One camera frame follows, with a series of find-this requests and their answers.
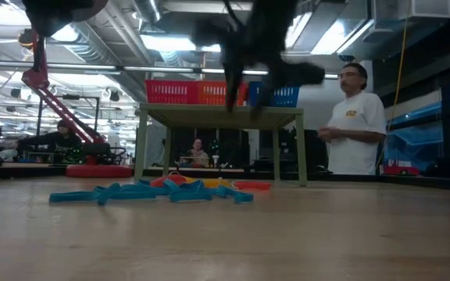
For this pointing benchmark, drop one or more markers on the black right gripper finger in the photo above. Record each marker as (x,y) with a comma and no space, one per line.
(233,82)
(263,93)

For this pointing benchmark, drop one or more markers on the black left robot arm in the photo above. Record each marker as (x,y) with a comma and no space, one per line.
(53,15)

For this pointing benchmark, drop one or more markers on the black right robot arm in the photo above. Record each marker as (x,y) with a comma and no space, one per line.
(272,19)

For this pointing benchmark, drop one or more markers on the blue plastic basket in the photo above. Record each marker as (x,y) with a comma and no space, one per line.
(287,97)

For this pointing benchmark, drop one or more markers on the orange plastic basket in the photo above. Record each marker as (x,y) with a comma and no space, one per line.
(211,93)

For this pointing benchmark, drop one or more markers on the beige table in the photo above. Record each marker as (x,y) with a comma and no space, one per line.
(209,117)

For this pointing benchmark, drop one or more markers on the red plastic basket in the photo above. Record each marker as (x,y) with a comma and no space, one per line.
(170,92)

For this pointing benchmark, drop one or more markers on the long ceiling light bar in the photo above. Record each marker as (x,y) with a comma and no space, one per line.
(162,69)

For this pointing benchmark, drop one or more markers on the black cabinet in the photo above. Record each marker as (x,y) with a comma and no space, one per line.
(315,150)

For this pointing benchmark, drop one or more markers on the person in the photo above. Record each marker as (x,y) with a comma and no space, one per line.
(198,156)
(356,136)
(53,140)

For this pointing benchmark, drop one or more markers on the red box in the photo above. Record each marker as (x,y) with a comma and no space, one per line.
(400,170)

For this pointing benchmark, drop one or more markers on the grey ceiling air unit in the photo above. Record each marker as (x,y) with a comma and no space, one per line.
(424,8)

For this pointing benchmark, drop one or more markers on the red articulated stand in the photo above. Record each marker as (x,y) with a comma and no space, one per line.
(59,107)

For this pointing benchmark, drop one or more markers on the dark low bench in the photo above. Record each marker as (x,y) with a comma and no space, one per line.
(22,171)

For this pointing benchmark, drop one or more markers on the black security camera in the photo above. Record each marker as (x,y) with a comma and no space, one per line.
(346,57)

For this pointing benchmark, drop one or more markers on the silver air duct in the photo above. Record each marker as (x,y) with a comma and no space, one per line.
(147,9)

